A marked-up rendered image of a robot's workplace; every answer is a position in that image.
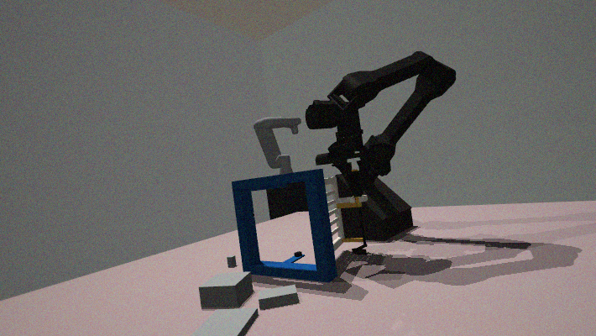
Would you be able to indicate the blue rectangular frame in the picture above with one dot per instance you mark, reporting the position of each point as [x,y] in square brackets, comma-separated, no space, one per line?
[325,269]

